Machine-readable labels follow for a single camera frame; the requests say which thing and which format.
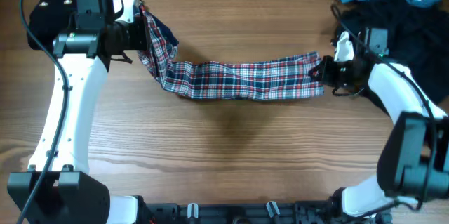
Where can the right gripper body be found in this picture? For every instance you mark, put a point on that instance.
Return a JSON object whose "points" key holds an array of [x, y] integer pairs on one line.
{"points": [[327, 74]]}

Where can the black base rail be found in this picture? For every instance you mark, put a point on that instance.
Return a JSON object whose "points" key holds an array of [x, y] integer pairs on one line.
{"points": [[302, 212]]}

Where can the red blue plaid garment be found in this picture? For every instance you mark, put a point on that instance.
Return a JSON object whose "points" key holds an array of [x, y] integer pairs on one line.
{"points": [[280, 79]]}

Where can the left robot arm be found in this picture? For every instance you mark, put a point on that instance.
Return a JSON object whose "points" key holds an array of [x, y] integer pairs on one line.
{"points": [[56, 186]]}

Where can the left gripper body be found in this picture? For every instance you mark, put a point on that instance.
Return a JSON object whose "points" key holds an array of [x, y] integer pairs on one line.
{"points": [[132, 37]]}

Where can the black knit garment with buttons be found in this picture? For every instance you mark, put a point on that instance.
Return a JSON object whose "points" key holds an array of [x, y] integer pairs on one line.
{"points": [[45, 13]]}

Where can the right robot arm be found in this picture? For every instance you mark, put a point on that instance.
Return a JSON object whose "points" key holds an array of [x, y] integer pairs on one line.
{"points": [[413, 166]]}

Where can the black mesh garment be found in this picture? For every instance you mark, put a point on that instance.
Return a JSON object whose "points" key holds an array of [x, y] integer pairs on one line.
{"points": [[417, 38]]}

